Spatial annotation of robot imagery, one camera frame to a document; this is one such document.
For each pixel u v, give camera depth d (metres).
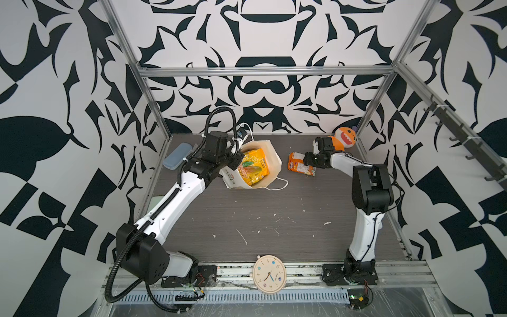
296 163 1.05
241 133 0.66
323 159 0.79
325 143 0.85
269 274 0.73
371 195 0.56
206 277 0.74
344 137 1.08
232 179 0.87
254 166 0.89
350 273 0.67
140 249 0.39
